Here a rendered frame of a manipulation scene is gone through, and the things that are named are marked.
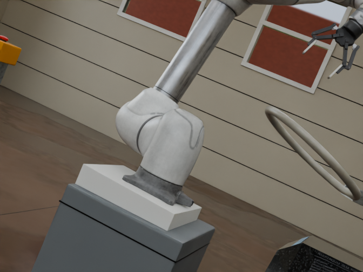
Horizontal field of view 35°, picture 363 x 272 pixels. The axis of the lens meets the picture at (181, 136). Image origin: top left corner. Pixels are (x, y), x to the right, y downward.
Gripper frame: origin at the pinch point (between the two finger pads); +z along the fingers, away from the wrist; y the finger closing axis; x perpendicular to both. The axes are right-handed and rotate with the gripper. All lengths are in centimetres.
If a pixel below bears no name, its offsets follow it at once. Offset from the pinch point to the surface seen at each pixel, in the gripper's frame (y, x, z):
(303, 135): 15.1, -23.0, 26.5
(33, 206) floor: -75, 178, 172
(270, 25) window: -111, 640, -143
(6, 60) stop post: -90, 4, 87
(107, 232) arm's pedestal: -6, -58, 91
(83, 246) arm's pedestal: -8, -56, 99
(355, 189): 41, -16, 26
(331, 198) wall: 134, 631, -22
